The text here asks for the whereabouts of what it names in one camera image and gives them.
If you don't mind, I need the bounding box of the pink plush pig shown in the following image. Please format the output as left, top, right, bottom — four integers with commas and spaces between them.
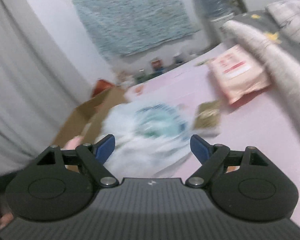
63, 135, 83, 150

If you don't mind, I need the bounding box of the brown cardboard box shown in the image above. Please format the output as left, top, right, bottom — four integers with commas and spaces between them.
53, 87, 127, 148

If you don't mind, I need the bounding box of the gold white soap box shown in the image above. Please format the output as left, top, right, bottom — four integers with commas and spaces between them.
192, 100, 221, 137

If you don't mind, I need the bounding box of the white plastic bag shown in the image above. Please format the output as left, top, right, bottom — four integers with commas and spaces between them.
101, 101, 191, 180

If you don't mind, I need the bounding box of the red orange snack bag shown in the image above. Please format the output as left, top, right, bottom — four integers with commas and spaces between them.
91, 79, 115, 98

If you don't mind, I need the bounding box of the grey curtain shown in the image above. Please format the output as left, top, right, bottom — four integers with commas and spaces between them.
0, 0, 91, 176

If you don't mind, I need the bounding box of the pink wet wipes pack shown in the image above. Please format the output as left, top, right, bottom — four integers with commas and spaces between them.
207, 44, 271, 105

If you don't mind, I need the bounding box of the red can on floor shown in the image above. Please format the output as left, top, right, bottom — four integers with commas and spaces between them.
151, 58, 164, 74

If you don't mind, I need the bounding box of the rolled white quilt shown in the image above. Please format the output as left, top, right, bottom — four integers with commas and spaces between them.
223, 20, 300, 131

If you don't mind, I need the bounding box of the white water dispenser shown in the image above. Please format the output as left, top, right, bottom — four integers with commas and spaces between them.
204, 12, 235, 46

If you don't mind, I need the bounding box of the grey blanket yellow print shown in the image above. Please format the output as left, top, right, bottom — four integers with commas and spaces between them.
232, 10, 300, 62

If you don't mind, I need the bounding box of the checked pillow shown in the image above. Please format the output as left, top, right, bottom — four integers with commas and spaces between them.
266, 0, 300, 43

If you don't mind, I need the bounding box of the floral teal wall cloth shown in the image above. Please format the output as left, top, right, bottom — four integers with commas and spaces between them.
72, 0, 197, 60

